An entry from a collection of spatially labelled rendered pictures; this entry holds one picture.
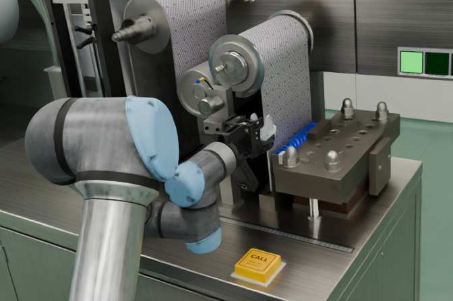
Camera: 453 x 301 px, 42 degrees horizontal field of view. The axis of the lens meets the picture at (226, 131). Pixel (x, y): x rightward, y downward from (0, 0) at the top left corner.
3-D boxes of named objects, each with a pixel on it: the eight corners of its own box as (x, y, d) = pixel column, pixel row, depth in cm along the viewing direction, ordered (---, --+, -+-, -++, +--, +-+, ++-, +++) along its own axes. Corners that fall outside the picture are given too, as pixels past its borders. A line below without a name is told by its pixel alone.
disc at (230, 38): (272, 93, 129) (220, 102, 138) (273, 92, 129) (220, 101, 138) (252, 28, 125) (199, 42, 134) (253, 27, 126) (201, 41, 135)
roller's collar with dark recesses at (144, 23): (123, 44, 141) (118, 18, 138) (139, 38, 145) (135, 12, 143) (143, 46, 137) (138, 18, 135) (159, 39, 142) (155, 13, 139)
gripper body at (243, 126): (265, 116, 126) (235, 137, 117) (268, 151, 129) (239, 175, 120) (235, 112, 130) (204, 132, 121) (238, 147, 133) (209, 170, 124)
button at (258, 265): (234, 275, 118) (233, 265, 117) (252, 256, 123) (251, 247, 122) (265, 284, 114) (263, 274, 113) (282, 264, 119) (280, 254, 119)
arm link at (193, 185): (164, 208, 113) (158, 168, 110) (197, 183, 121) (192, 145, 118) (197, 216, 109) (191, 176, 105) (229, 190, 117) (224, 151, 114)
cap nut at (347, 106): (338, 115, 157) (338, 99, 155) (344, 110, 160) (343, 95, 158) (351, 116, 155) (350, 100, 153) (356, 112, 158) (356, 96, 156)
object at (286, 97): (267, 157, 137) (260, 83, 130) (310, 122, 155) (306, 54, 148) (269, 158, 137) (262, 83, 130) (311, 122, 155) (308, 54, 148)
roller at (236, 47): (218, 93, 136) (207, 45, 133) (272, 61, 156) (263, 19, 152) (260, 91, 129) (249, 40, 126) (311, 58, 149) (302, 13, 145)
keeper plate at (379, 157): (369, 194, 140) (368, 153, 136) (383, 176, 148) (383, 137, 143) (379, 196, 139) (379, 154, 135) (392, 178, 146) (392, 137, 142)
